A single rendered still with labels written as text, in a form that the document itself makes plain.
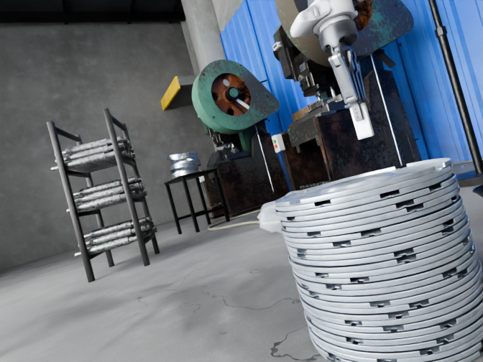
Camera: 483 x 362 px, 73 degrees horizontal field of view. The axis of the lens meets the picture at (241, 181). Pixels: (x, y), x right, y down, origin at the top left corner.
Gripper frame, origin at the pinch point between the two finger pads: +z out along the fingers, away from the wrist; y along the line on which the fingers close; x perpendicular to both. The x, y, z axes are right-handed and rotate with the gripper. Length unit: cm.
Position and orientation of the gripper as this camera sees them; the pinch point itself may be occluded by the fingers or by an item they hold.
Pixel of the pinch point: (361, 121)
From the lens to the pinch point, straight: 73.1
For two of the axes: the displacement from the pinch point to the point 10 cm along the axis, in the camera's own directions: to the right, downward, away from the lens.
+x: -7.7, 2.2, 6.0
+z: 2.6, 9.6, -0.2
